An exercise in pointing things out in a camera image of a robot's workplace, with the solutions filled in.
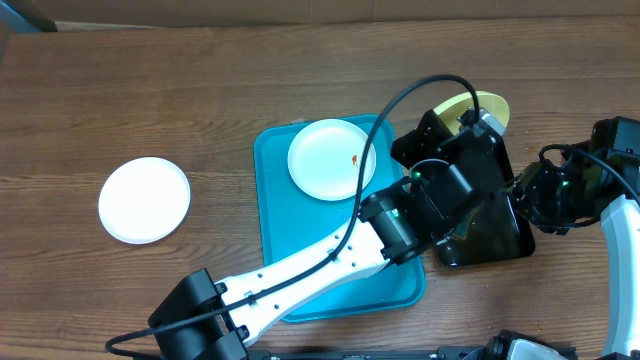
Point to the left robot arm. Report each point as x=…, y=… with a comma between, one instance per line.
x=202, y=319

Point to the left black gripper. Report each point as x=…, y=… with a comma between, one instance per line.
x=423, y=137

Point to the black water tray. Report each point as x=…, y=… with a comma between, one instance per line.
x=470, y=232

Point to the teal plastic tray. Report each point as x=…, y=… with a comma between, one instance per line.
x=291, y=220

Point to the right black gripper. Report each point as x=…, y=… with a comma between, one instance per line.
x=530, y=188

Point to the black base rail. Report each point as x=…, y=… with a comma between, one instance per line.
x=505, y=345

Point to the yellow-green plate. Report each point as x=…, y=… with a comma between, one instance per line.
x=450, y=110

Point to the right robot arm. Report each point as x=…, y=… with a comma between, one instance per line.
x=614, y=146

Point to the white plate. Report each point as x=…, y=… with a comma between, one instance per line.
x=325, y=157
x=144, y=200

